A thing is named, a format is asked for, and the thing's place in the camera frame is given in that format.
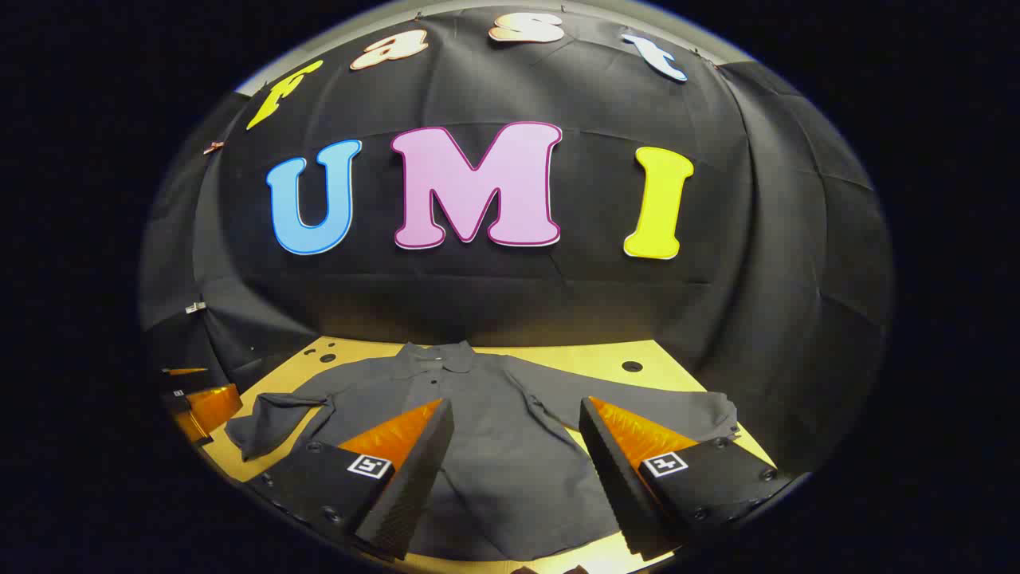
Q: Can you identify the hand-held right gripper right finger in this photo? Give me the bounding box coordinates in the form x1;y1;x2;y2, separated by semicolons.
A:
579;396;791;561

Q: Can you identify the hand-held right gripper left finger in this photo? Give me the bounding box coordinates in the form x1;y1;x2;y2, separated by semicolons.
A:
243;397;455;560

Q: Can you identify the grey collared shirt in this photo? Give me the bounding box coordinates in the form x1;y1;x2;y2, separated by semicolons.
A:
225;340;740;563

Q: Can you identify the black backdrop cloth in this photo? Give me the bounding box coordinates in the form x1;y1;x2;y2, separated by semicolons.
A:
139;6;895;479

